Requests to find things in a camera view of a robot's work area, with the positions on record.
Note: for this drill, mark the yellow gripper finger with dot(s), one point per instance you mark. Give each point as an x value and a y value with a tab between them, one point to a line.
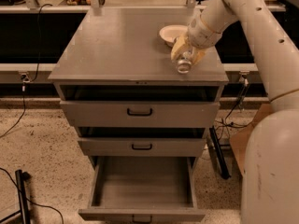
197	55
181	46

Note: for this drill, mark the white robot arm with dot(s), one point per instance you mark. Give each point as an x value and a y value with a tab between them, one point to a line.
270	185

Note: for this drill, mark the grey drawer cabinet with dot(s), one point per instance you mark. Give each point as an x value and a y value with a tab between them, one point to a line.
117	55

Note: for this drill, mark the grey top drawer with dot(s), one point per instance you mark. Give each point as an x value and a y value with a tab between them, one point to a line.
140	114

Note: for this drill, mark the grey drawer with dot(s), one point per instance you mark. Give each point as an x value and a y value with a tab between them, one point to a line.
142	147
140	114
143	190

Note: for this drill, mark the grey middle drawer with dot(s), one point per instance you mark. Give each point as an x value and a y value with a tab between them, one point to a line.
142	147

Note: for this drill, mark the grey bottom drawer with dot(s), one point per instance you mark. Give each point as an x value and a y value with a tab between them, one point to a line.
143	190

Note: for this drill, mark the brown cardboard box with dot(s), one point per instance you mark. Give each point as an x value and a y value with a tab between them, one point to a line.
240	140

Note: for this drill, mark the black stand bar right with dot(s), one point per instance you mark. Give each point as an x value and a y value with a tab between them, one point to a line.
221	160

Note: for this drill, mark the black stand bar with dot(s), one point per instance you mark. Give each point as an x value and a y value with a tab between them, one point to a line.
25	214
221	160

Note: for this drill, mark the black stand bar left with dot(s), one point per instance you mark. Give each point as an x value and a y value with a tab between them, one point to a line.
25	214

